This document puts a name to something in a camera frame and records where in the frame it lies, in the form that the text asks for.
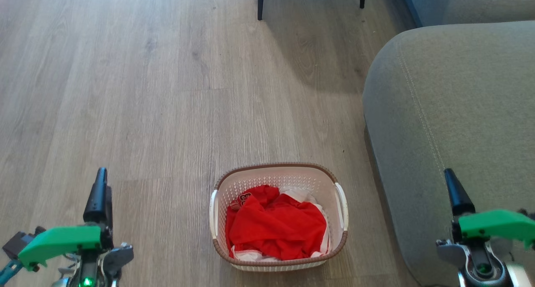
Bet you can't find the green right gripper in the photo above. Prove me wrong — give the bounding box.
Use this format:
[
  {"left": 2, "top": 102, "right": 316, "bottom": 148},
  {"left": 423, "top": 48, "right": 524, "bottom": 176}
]
[{"left": 444, "top": 168, "right": 535, "bottom": 250}]

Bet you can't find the grey fabric sofa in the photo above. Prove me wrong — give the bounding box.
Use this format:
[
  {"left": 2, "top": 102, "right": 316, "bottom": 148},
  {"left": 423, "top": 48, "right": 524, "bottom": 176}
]
[{"left": 362, "top": 0, "right": 535, "bottom": 287}]

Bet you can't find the white garment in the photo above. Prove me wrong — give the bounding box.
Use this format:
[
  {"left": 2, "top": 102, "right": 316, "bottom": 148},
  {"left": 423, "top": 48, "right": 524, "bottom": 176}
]
[{"left": 231, "top": 187, "right": 331, "bottom": 262}]

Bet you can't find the red garment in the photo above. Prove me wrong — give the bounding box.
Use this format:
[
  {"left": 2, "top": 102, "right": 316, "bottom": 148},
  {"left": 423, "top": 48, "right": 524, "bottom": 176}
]
[{"left": 225, "top": 185, "right": 327, "bottom": 261}]

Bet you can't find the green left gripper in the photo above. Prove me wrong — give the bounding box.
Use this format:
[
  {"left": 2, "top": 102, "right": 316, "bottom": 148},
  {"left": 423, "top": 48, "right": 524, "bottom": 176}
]
[{"left": 18, "top": 167, "right": 114, "bottom": 272}]

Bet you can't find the white laundry basket brown rim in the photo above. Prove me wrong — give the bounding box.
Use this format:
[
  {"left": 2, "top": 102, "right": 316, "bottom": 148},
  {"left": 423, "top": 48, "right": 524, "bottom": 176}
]
[{"left": 209, "top": 163, "right": 349, "bottom": 272}]

